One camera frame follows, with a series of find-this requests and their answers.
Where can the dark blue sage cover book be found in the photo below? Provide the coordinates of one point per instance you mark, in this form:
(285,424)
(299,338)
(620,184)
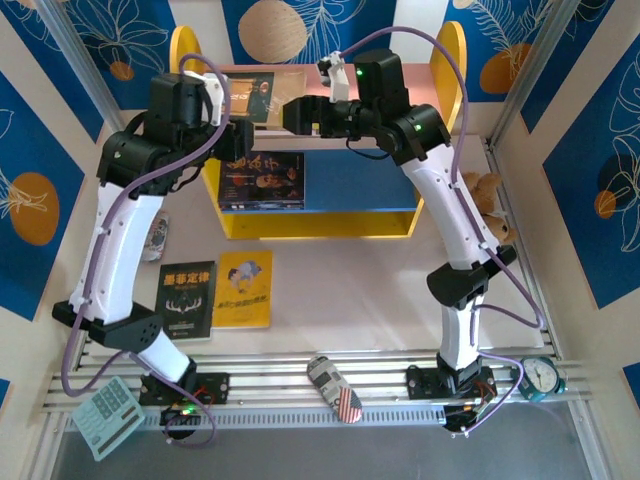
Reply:
(260,207)
(265,175)

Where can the brown scroll cover book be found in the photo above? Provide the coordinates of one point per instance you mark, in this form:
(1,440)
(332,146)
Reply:
(265,95)

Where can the yellow cartoon cover book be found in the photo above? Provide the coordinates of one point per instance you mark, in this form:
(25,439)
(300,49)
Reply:
(242,300)

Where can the black antler cover book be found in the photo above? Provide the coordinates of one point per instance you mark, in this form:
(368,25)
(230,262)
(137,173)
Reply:
(185,300)

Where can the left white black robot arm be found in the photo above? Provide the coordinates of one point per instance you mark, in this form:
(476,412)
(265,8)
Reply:
(120,250)

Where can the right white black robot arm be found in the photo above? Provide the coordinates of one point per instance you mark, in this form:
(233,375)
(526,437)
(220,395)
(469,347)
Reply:
(450,200)

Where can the yellow pink blue bookshelf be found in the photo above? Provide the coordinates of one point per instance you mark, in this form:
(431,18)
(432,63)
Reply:
(360,185)

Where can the newsprint flag pencil case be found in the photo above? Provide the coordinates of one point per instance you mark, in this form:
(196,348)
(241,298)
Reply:
(332,390)
(157,240)

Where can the brown teddy bear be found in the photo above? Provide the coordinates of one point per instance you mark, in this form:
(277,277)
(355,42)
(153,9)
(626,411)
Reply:
(487,200)

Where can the small black controller board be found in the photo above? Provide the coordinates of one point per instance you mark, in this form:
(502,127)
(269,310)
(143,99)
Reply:
(175,415)
(460,420)

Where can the mint green calculator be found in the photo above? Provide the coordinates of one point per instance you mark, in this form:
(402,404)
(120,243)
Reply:
(107,417)

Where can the teal alarm clock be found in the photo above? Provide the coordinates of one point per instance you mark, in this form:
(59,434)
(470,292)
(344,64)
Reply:
(541,375)

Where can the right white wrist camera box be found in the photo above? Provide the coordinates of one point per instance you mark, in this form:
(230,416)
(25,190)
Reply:
(340,82)

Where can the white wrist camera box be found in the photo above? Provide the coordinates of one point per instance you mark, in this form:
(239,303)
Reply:
(340,82)
(212,92)

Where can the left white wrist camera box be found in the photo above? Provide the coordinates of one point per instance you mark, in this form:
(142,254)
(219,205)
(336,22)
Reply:
(212,92)

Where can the aluminium corner post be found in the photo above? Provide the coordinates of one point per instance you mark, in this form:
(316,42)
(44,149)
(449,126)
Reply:
(531,75)
(90,75)

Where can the aluminium side rail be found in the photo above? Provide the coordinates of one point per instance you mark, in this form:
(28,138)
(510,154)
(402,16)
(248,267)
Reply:
(494,160)

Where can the aluminium rail frame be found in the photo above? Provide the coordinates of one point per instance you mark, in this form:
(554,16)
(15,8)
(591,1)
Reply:
(280,380)

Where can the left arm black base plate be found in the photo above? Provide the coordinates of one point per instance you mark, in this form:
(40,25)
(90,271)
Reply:
(220,387)

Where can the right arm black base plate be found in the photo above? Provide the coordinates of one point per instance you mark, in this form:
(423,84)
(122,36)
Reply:
(417,382)

